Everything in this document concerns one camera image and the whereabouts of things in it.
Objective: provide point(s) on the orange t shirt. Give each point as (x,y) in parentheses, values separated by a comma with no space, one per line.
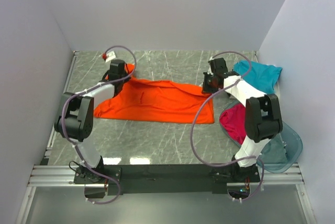
(157,101)

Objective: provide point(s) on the blue transparent plastic bin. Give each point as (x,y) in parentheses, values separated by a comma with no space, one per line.
(293,145)

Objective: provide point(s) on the white folded t shirt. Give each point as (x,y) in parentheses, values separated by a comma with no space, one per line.
(277,90)

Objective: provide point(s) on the black base crossbar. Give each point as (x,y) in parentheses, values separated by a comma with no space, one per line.
(177,178)

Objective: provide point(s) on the aluminium frame rail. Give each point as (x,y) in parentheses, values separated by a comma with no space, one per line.
(48,175)

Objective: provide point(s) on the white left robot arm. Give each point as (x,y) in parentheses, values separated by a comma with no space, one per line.
(76,114)

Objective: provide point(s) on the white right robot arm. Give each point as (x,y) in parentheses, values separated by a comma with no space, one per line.
(262,121)

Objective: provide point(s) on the magenta t shirt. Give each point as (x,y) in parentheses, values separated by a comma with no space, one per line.
(232,120)

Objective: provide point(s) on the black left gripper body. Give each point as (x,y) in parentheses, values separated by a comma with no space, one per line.
(125,75)

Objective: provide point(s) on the teal folded t shirt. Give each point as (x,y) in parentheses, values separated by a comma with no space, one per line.
(263,77)

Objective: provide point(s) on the teal grey t shirt in bin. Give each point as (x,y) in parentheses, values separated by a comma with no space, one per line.
(274,153)

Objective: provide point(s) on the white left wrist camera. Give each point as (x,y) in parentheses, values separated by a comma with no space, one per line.
(107,57)

